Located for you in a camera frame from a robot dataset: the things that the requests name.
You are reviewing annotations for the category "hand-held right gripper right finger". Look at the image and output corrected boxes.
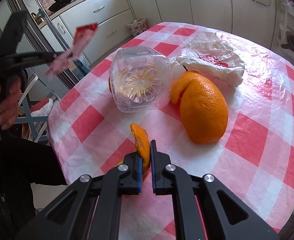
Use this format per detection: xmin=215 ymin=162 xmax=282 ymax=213
xmin=150 ymin=140 xmax=280 ymax=240

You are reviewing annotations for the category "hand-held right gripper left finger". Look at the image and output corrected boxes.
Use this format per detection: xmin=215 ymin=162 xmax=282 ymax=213
xmin=14 ymin=151 xmax=144 ymax=240

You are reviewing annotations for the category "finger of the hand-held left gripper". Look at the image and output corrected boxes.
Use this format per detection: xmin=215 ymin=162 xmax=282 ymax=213
xmin=11 ymin=51 xmax=68 ymax=68

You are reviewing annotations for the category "orange peel strip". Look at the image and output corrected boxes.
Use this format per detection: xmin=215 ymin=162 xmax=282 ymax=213
xmin=130 ymin=123 xmax=151 ymax=180

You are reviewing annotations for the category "red white wrapper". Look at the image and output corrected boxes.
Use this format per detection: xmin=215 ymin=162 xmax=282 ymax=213
xmin=44 ymin=22 xmax=99 ymax=77

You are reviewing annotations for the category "large orange peel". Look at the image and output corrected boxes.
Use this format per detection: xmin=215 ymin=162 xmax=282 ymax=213
xmin=170 ymin=70 xmax=229 ymax=145

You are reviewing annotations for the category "clear plastic bottle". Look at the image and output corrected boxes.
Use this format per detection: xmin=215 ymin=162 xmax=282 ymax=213
xmin=109 ymin=46 xmax=172 ymax=113

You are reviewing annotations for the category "person's left hand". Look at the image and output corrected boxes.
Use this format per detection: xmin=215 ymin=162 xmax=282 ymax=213
xmin=0 ymin=78 xmax=23 ymax=131

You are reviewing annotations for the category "blue patterned bin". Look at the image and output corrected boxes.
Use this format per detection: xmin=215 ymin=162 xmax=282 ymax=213
xmin=72 ymin=55 xmax=90 ymax=75

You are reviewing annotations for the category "white patterned shoe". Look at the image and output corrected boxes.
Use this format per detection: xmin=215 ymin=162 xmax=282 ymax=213
xmin=30 ymin=98 xmax=54 ymax=117

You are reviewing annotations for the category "black wok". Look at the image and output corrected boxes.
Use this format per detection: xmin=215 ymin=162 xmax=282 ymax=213
xmin=48 ymin=0 xmax=74 ymax=13

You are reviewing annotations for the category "blue and white shelf unit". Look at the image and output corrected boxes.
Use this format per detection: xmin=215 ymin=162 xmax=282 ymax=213
xmin=0 ymin=24 xmax=55 ymax=143

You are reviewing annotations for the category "white two-drawer base cabinet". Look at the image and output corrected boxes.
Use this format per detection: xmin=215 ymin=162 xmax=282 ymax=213
xmin=50 ymin=0 xmax=137 ymax=64

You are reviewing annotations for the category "floral wastebasket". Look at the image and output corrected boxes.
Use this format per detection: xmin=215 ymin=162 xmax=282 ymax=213
xmin=127 ymin=17 xmax=147 ymax=37

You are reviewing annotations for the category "table with checkered cloth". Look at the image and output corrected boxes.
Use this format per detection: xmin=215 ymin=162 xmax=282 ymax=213
xmin=47 ymin=22 xmax=294 ymax=240

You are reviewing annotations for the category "person's left leg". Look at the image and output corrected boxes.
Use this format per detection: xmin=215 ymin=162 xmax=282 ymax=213
xmin=0 ymin=139 xmax=68 ymax=240

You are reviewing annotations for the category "white sink base cabinet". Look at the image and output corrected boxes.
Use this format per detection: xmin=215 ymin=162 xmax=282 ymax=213
xmin=123 ymin=0 xmax=279 ymax=35

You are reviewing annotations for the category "white plastic shelf rack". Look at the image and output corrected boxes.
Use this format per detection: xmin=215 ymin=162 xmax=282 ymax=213
xmin=272 ymin=0 xmax=294 ymax=58

